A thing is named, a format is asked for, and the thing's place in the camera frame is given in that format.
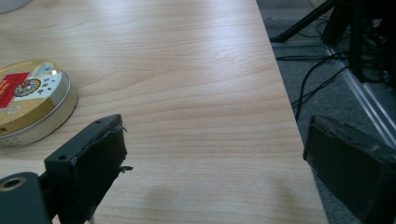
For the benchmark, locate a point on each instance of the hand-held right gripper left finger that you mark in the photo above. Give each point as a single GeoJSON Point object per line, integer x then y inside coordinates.
{"type": "Point", "coordinates": [90, 165]}

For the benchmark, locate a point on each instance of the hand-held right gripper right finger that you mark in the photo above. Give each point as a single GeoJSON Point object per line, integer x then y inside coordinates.
{"type": "Point", "coordinates": [351, 165]}

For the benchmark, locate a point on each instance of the round gold tin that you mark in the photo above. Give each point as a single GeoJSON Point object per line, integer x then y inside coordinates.
{"type": "Point", "coordinates": [31, 102]}

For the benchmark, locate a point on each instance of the black tripod stand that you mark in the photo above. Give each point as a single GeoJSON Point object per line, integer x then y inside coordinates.
{"type": "Point", "coordinates": [348, 28]}

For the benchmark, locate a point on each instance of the white round object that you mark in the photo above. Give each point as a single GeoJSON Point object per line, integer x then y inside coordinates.
{"type": "Point", "coordinates": [11, 4]}

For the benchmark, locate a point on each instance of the aluminium floor rail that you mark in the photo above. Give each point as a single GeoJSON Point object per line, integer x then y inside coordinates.
{"type": "Point", "coordinates": [364, 93]}

